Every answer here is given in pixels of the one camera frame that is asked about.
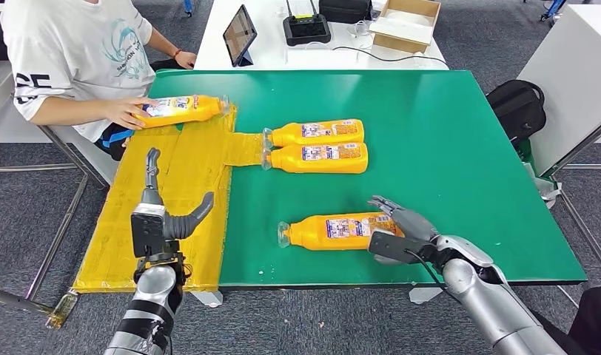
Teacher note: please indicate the yellow taped cardboard mat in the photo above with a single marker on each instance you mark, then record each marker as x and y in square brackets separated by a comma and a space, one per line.
[114, 235]

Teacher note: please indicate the blue metal stand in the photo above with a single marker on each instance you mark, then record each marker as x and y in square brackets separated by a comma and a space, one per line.
[550, 10]

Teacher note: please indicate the black case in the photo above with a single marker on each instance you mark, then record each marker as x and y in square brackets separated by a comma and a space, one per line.
[344, 10]

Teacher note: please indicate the person's right hand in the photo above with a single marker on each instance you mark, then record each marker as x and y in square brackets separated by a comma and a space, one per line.
[124, 112]

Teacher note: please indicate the orange detergent bottle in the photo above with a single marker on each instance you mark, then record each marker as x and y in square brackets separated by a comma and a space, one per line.
[290, 161]
[286, 137]
[202, 110]
[305, 237]

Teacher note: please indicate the black router with antennas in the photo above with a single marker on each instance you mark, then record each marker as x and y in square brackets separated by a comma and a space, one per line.
[305, 29]

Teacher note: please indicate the black backpack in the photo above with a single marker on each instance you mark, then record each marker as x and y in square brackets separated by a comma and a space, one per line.
[516, 110]

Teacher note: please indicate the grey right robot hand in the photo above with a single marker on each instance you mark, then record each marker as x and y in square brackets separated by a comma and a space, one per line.
[415, 225]

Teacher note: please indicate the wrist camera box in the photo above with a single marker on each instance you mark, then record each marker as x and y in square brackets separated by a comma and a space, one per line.
[389, 247]
[146, 235]

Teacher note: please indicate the white foam sheet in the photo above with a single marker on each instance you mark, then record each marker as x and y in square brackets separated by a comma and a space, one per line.
[403, 27]

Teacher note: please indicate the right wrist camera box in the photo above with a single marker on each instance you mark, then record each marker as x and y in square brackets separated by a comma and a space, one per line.
[389, 247]

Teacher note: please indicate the steel leg frame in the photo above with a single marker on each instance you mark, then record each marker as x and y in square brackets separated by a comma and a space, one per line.
[582, 142]

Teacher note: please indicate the white plastic bag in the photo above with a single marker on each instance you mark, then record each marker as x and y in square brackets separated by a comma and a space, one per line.
[545, 188]

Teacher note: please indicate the person's left hand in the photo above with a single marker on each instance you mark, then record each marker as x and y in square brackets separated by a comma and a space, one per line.
[186, 60]

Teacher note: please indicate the black tablet on stand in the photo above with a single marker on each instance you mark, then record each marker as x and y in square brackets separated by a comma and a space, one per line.
[237, 34]

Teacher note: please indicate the open cardboard box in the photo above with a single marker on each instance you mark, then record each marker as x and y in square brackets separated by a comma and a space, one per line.
[393, 44]

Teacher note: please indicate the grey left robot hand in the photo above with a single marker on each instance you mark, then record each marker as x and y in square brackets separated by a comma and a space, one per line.
[183, 225]

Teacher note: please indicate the person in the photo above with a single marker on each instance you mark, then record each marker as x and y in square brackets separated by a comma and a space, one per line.
[60, 54]
[594, 318]

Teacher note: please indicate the crumpled clear tape strip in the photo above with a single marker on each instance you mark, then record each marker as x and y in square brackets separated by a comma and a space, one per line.
[60, 311]

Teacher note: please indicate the blue metal leg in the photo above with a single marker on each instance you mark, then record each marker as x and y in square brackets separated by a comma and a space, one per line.
[188, 7]

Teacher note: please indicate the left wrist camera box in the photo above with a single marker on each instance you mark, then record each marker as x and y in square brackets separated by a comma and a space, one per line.
[146, 235]

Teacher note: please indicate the white table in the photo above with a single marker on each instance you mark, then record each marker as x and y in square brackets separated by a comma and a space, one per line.
[281, 59]

